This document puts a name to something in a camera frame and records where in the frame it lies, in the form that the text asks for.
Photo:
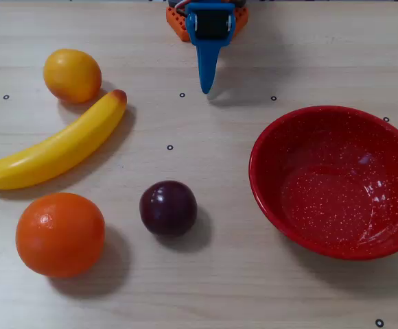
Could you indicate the yellow orange round fruit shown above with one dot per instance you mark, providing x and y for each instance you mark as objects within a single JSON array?
[{"x": 72, "y": 75}]

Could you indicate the orange plastic orange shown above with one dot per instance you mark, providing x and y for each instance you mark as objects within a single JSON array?
[{"x": 60, "y": 234}]

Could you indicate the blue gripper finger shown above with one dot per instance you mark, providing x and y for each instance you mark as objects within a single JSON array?
[{"x": 207, "y": 65}]

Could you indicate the red speckled enamel bowl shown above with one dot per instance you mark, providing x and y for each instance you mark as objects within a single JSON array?
[{"x": 329, "y": 192}]

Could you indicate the yellow plastic banana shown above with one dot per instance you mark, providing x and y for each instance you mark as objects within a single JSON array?
[{"x": 55, "y": 150}]

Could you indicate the dark purple plastic plum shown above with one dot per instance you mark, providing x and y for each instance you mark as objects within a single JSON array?
[{"x": 168, "y": 209}]

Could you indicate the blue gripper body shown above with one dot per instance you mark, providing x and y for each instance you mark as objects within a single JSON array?
[{"x": 210, "y": 24}]

